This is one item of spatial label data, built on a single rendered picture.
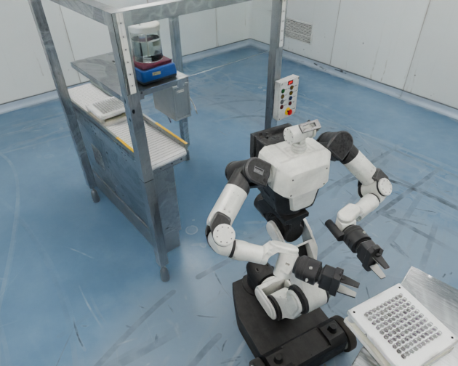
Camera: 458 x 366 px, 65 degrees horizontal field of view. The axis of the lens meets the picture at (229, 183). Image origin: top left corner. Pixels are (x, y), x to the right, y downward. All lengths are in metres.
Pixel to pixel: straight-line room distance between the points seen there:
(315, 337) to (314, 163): 1.08
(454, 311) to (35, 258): 2.62
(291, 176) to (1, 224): 2.64
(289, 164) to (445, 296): 0.76
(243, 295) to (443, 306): 1.14
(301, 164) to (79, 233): 2.12
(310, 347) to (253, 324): 0.33
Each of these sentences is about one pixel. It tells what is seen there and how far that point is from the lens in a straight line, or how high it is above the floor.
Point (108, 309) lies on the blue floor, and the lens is 2.58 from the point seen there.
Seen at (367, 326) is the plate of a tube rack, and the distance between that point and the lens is 1.35.
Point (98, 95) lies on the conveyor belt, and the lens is 2.98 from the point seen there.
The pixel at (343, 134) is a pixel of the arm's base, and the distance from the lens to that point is 1.57.
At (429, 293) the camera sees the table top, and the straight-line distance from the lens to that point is 1.61.
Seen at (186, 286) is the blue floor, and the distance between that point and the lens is 2.57.
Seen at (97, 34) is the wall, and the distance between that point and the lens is 5.48.
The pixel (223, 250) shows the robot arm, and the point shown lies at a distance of 1.28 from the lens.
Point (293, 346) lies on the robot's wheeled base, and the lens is 2.14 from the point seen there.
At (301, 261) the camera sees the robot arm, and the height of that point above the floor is 1.06.
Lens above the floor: 2.06
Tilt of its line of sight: 38 degrees down
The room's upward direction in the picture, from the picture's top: 1 degrees counter-clockwise
